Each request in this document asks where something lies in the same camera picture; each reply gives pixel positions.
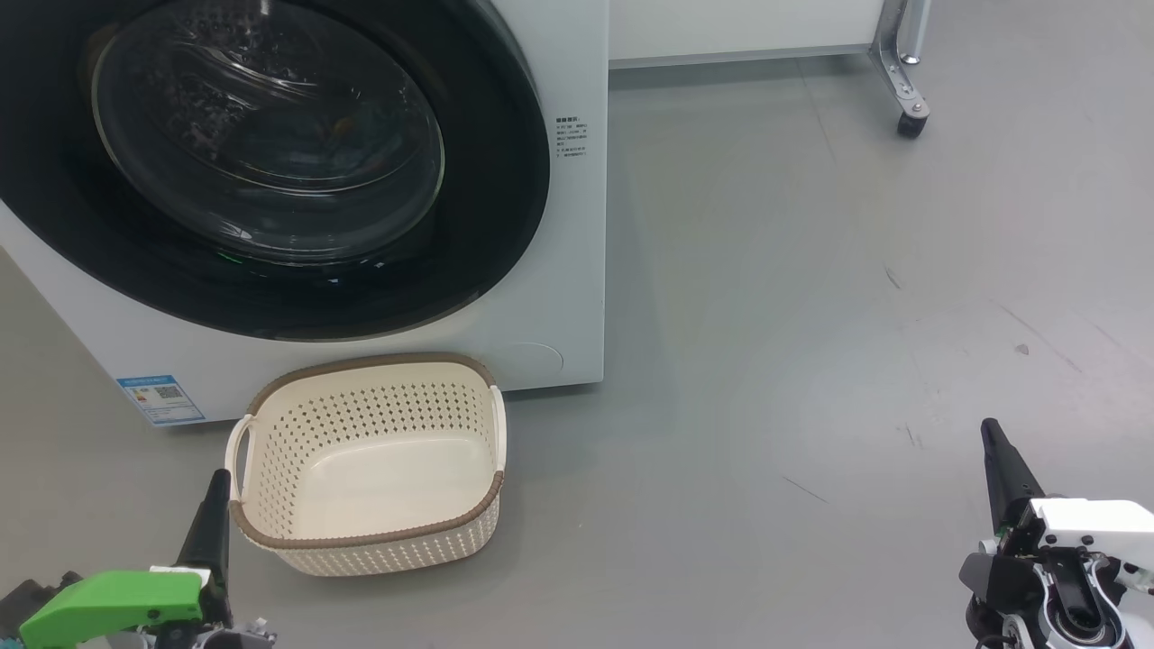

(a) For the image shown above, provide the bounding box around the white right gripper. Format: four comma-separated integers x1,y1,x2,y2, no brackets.
960,417,1154,649

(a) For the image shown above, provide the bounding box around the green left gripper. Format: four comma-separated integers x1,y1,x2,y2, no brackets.
18,469,276,649

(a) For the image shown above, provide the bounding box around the white front-load washing machine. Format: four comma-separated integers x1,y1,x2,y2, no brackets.
0,0,609,429

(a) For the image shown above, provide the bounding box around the cream perforated laundry basket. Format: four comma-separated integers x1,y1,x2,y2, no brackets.
224,353,508,578

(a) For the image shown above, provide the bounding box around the round white filter cover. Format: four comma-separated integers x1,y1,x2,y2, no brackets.
499,341,564,390

